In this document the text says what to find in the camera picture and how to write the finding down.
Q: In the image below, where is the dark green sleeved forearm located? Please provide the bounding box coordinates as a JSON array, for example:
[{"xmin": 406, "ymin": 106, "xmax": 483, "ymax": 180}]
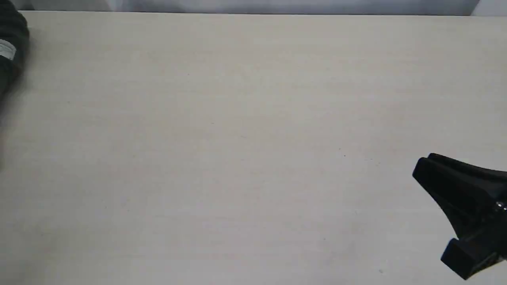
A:
[{"xmin": 0, "ymin": 8, "xmax": 30, "ymax": 97}]

